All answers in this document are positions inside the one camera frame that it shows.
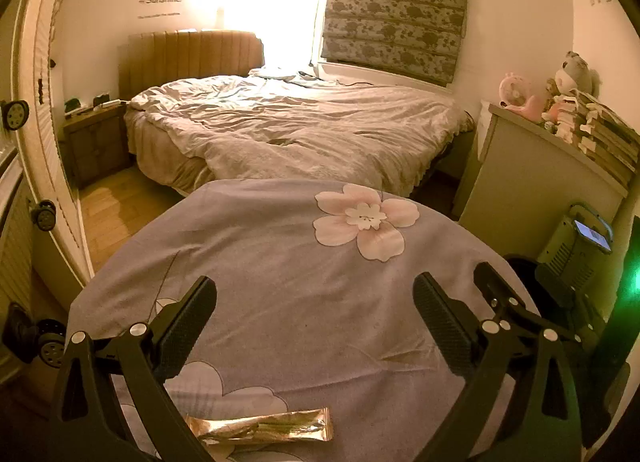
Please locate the white louvred wardrobe door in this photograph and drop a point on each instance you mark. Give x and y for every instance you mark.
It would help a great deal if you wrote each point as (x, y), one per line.
(50, 92)

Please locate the grey white plush toy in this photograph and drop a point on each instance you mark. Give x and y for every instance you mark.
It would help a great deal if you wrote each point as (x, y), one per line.
(575, 72)

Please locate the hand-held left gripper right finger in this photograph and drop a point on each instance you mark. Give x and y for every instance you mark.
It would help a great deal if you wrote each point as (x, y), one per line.
(445, 329)

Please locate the pink desk fan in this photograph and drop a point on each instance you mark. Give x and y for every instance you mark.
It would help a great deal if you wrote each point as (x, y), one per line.
(511, 89)

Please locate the white cabinet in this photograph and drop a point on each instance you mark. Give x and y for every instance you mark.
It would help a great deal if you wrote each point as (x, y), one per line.
(520, 177)

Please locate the purple floral tablecloth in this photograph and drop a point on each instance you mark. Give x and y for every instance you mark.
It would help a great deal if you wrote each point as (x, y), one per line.
(300, 317)

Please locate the pink plush toy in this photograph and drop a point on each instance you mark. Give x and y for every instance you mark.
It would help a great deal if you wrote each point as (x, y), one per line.
(532, 109)

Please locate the tan padded headboard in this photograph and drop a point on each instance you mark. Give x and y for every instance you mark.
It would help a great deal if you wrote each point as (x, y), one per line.
(195, 54)

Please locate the floral roman blind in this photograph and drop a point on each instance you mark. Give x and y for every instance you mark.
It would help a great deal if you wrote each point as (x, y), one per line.
(395, 7)

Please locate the stack of books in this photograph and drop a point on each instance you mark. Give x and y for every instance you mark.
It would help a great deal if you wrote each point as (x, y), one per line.
(600, 137)

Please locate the white air purifier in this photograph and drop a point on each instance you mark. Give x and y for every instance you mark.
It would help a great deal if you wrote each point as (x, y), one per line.
(560, 242)

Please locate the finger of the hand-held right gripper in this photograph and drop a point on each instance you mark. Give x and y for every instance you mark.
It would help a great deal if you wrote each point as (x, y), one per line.
(555, 284)
(502, 292)

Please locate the wooden nightstand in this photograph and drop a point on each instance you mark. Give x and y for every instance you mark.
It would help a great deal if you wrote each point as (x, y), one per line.
(97, 147)

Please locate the gold foil wrapper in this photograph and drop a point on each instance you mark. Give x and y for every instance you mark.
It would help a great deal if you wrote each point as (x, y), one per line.
(260, 427)

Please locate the bed with white duvet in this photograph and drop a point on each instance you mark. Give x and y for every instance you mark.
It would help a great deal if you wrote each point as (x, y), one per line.
(300, 127)

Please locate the small dark object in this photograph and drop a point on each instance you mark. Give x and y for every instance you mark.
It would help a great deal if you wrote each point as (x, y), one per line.
(72, 106)

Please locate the white power strip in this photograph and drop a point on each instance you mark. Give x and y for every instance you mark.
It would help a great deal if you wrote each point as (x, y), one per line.
(107, 103)

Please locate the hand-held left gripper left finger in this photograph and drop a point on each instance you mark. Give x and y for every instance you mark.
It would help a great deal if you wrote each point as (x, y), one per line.
(185, 329)

